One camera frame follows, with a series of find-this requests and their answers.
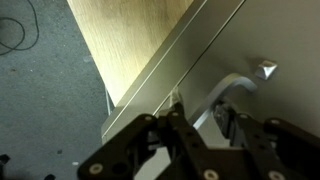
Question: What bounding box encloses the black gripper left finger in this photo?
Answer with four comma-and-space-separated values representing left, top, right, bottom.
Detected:
77, 102, 210, 180

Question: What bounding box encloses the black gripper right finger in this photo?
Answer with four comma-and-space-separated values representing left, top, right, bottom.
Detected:
213, 103, 320, 180

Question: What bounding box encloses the metal handle of unlabelled drawer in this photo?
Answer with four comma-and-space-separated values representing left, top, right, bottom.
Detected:
188, 73, 258, 132

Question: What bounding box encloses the beige drawer without label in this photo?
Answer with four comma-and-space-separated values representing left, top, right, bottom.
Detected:
133, 0, 320, 180

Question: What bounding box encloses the metal drawer thumb latch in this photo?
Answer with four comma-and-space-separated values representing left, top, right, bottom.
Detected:
255, 59, 279, 81

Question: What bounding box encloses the black cable on floor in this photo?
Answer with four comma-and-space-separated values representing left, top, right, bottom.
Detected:
0, 0, 41, 57

